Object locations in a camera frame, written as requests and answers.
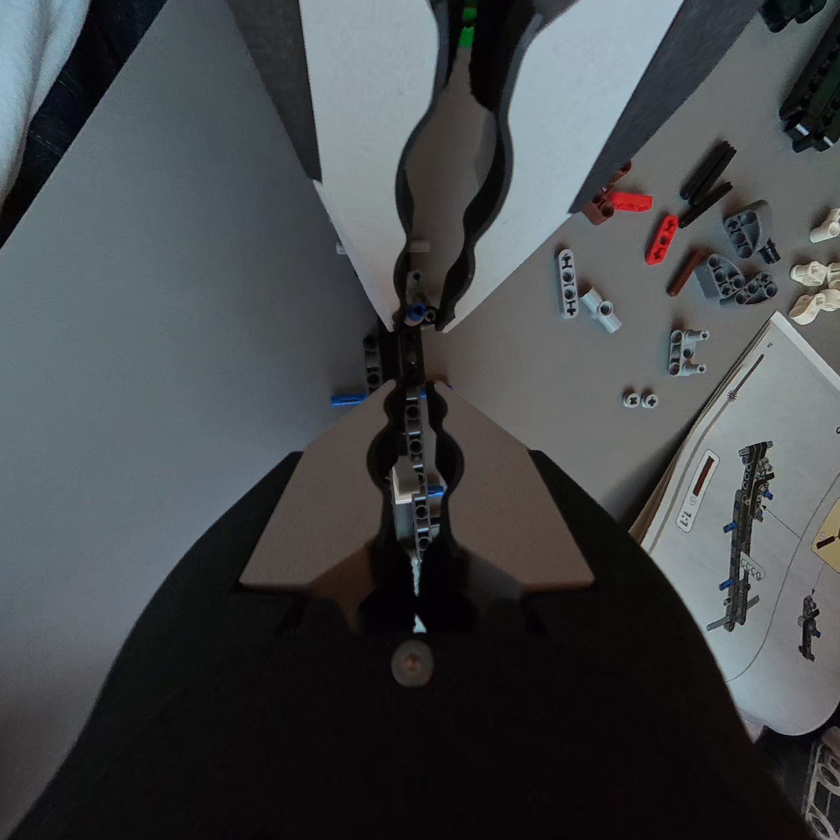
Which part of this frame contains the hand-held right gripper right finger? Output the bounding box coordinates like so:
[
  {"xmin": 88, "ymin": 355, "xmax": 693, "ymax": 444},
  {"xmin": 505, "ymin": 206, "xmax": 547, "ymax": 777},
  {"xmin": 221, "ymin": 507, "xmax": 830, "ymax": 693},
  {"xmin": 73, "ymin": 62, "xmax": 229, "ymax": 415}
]
[{"xmin": 425, "ymin": 381, "xmax": 596, "ymax": 595}]

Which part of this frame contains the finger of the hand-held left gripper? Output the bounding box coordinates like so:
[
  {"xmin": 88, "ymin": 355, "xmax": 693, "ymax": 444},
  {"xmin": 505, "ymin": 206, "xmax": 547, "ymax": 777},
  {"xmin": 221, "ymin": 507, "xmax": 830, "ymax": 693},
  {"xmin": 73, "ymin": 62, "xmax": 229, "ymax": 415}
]
[
  {"xmin": 435, "ymin": 0, "xmax": 686, "ymax": 332},
  {"xmin": 298, "ymin": 0, "xmax": 455, "ymax": 330}
]

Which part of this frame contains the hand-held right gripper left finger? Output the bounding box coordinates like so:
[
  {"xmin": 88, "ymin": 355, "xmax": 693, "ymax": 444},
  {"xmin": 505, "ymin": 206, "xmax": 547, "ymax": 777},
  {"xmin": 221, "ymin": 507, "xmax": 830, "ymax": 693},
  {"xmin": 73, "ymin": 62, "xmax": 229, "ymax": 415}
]
[{"xmin": 238, "ymin": 382, "xmax": 401, "ymax": 624}]

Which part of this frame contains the black lego beam assembly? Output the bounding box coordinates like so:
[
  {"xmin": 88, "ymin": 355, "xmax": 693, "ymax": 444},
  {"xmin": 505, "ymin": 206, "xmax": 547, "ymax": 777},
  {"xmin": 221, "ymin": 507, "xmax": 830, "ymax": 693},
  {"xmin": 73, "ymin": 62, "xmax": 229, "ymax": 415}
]
[{"xmin": 330, "ymin": 249, "xmax": 450, "ymax": 568}]

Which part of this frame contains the brown lego axle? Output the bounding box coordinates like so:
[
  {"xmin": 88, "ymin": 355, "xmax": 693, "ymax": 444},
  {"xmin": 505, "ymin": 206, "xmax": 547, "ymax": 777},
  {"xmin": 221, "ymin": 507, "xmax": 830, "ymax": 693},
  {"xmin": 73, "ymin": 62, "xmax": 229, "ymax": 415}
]
[{"xmin": 667, "ymin": 247, "xmax": 709, "ymax": 297}]

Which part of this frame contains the pile of dark lego beams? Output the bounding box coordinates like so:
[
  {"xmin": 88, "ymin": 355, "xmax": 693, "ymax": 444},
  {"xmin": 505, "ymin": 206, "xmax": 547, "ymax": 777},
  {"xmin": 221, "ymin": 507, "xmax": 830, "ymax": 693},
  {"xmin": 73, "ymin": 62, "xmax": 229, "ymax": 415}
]
[{"xmin": 761, "ymin": 0, "xmax": 840, "ymax": 155}]

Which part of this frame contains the open lego instruction booklet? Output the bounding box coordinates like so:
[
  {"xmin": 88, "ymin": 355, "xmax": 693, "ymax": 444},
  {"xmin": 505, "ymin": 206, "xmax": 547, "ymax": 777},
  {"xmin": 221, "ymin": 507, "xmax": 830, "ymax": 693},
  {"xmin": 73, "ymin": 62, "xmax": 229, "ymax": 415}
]
[{"xmin": 629, "ymin": 311, "xmax": 840, "ymax": 736}]

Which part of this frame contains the red thin liftarm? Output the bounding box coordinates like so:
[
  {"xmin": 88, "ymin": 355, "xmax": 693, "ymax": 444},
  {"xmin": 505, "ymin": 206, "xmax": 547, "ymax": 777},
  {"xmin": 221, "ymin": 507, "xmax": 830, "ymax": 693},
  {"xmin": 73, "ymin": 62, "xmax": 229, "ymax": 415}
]
[{"xmin": 644, "ymin": 214, "xmax": 681, "ymax": 266}]

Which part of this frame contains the light grey thin liftarm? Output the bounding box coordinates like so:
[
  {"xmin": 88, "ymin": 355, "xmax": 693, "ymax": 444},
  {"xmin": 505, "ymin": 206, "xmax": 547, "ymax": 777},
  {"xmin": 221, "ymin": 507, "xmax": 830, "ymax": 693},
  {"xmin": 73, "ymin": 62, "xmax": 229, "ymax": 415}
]
[{"xmin": 557, "ymin": 248, "xmax": 580, "ymax": 321}]

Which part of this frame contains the light grey tube connector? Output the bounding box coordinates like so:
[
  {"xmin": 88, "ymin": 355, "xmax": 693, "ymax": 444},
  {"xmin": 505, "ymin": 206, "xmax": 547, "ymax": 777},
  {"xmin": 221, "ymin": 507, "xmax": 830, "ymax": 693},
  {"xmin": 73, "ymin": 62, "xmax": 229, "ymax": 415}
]
[{"xmin": 580, "ymin": 286, "xmax": 623, "ymax": 334}]

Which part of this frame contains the dark grey curved panel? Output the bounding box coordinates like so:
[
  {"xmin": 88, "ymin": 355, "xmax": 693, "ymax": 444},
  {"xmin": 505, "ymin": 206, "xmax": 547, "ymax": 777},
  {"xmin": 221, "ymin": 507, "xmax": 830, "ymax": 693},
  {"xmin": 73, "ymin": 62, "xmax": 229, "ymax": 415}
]
[
  {"xmin": 695, "ymin": 254, "xmax": 747, "ymax": 303},
  {"xmin": 722, "ymin": 200, "xmax": 770, "ymax": 259},
  {"xmin": 735, "ymin": 272, "xmax": 779, "ymax": 307}
]

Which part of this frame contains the light grey connector with pins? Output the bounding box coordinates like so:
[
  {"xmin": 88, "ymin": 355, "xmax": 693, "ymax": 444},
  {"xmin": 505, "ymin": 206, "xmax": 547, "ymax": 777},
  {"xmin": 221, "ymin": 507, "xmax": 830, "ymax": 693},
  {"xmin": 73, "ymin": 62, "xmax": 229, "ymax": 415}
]
[{"xmin": 667, "ymin": 328, "xmax": 710, "ymax": 377}]

